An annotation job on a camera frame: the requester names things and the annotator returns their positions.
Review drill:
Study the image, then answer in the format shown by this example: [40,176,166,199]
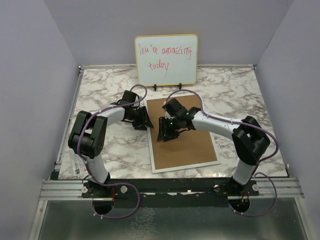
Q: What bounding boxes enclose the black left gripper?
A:
[127,106,154,131]

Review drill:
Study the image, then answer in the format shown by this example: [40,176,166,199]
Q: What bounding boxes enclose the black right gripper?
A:
[157,116,182,143]

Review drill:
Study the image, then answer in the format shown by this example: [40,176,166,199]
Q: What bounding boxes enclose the brown backing board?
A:
[146,96,218,171]

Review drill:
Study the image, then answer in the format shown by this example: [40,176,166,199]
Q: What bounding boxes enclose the white picture frame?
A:
[144,94,222,175]

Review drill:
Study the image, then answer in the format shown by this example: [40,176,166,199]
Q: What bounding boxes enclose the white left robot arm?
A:
[68,90,154,198]

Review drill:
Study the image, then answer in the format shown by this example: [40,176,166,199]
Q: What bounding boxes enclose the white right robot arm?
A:
[157,98,270,196]

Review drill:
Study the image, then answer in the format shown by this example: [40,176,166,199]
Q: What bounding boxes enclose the black whiteboard stand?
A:
[152,82,183,91]

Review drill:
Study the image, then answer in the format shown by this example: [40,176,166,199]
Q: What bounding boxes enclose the yellow-rimmed whiteboard with writing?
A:
[134,33,198,87]

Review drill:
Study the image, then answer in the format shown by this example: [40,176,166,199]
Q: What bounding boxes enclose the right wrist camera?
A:
[164,110,173,121]

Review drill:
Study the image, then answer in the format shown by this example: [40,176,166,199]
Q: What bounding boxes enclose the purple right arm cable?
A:
[163,89,280,217]

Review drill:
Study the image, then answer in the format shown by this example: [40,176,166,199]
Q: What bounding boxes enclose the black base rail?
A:
[81,177,259,209]

